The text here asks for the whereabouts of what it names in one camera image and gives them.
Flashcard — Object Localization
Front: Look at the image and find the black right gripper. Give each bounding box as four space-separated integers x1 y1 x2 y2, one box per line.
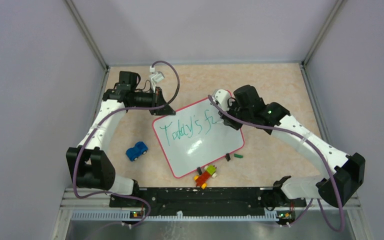
218 99 253 130

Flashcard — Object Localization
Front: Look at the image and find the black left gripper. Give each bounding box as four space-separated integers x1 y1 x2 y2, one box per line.
131 86 176 116

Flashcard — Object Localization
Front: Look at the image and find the green marker cap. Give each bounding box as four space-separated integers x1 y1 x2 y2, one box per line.
233 153 244 159

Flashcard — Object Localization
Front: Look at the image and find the pink-framed whiteboard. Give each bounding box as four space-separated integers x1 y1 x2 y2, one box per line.
152 98 245 179

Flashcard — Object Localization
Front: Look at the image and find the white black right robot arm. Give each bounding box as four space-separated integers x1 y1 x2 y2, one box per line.
211 84 366 208

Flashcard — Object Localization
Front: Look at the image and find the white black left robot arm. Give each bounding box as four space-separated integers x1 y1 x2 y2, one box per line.
66 70 176 207

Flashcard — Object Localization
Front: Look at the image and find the blue toy car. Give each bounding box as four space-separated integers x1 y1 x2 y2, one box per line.
125 141 149 162

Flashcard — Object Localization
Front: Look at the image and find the red yellow toy brick car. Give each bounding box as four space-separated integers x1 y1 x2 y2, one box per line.
193 165 217 189

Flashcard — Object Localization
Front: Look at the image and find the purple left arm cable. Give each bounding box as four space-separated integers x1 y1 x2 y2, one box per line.
72 60 181 229

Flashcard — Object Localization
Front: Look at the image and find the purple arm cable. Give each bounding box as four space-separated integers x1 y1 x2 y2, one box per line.
72 60 181 229
207 94 347 233

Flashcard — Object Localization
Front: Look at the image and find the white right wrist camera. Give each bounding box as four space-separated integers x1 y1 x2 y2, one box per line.
211 89 231 112

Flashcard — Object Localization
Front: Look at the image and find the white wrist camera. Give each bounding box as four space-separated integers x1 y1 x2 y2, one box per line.
149 66 165 89
211 89 231 112

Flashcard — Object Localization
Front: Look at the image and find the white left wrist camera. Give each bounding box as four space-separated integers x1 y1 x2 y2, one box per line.
149 66 165 89

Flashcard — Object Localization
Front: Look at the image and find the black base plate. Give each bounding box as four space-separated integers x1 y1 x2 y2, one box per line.
109 187 307 217

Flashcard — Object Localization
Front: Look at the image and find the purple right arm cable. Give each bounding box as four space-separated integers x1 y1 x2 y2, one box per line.
207 94 347 233

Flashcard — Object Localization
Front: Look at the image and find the aluminium frame rail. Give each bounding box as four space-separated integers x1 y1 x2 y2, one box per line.
51 187 373 240

